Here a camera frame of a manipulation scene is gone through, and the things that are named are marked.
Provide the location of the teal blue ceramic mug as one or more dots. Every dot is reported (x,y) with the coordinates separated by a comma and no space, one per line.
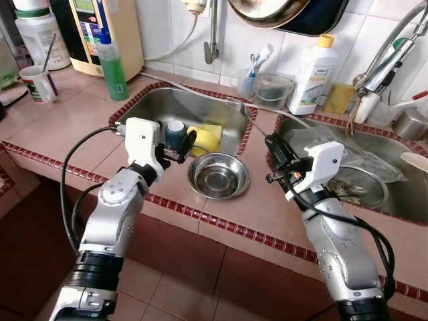
(175,134)

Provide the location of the yellow plastic bowl grey base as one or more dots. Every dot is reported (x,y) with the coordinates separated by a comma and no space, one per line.
(204,142)

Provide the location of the steel fork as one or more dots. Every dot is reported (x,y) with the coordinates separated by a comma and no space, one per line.
(249,120)

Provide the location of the stainless steel bowl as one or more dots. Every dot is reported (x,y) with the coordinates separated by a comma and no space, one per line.
(217,177)

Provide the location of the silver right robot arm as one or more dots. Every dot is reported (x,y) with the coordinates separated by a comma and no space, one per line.
(341,261)

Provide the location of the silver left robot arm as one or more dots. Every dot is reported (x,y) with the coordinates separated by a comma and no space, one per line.
(110,221)

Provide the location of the chrome kitchen faucet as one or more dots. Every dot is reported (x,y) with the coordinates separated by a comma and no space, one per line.
(388,67)

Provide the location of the steel sink basin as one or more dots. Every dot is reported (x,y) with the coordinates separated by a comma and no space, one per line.
(408,200)
(167,107)

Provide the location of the translucent toothbrush cup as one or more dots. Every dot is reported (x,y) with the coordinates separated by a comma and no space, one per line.
(245,85)

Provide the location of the round steel strainer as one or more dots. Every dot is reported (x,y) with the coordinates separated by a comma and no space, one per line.
(364,190)

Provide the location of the mustard yellow sponge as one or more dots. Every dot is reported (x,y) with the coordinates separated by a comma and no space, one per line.
(339,99)

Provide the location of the clear plastic bag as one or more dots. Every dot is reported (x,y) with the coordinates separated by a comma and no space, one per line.
(368,157)

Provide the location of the white detergent bottle yellow cap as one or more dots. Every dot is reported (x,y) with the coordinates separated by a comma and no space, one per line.
(313,80)

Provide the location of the blue toothbrush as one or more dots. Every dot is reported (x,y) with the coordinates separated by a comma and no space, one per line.
(255,67)

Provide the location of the white bottle green cap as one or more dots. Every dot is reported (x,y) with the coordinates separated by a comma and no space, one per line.
(366,110)

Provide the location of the green liquid bottle blue cap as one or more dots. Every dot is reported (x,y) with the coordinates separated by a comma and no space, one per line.
(114,73)

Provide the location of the white toothpaste tube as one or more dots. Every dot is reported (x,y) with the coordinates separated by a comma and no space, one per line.
(266,53)

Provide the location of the beige black water ionizer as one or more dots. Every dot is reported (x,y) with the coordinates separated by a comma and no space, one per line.
(120,40)

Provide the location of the small steel cup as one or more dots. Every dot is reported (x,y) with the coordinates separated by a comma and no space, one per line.
(409,126)

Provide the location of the hanging steel wok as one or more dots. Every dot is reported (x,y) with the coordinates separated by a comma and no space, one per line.
(287,13)

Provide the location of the white striped mug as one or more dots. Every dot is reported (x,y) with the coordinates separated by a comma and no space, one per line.
(37,87)

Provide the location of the steel spoon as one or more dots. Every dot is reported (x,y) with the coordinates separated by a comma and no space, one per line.
(49,53)

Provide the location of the white plastic jug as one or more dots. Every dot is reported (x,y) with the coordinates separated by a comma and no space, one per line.
(37,37)

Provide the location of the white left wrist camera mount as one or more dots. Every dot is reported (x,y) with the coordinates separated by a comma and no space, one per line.
(142,144)

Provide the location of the grey wall tap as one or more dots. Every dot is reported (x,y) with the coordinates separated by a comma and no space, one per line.
(212,40)

